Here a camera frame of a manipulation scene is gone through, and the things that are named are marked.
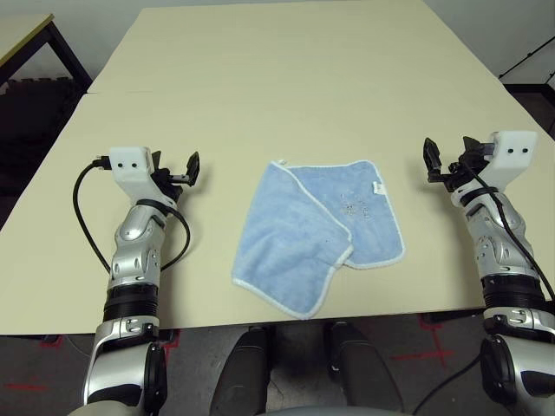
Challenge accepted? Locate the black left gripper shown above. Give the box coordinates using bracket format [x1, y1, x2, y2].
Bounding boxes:
[150, 150, 202, 202]

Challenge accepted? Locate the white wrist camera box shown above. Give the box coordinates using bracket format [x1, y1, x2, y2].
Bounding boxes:
[108, 146, 179, 207]
[450, 129, 539, 205]

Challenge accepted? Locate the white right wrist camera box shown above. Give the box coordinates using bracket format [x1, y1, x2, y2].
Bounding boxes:
[450, 129, 539, 205]

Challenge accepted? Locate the grey robot torso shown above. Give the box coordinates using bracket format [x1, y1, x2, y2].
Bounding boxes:
[255, 402, 348, 416]

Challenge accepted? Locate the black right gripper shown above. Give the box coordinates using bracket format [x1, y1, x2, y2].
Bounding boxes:
[422, 135, 493, 194]

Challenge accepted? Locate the black cabinet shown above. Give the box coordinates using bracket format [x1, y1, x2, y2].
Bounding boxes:
[506, 84, 555, 140]

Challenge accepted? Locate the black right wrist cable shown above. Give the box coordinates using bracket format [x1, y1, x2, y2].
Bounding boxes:
[414, 162, 555, 416]

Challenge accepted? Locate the black foam floor mat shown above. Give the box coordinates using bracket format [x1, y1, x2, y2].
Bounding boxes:
[0, 76, 84, 196]

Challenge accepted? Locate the side table black frame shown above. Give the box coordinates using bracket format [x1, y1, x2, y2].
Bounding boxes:
[0, 12, 93, 94]

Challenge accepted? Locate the black tripod stand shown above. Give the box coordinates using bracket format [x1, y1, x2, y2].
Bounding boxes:
[497, 36, 555, 88]

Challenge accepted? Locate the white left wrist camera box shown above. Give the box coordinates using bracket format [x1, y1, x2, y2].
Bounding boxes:
[108, 146, 179, 207]

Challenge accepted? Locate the light blue towel white trim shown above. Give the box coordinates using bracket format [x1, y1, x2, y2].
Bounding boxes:
[232, 159, 408, 321]

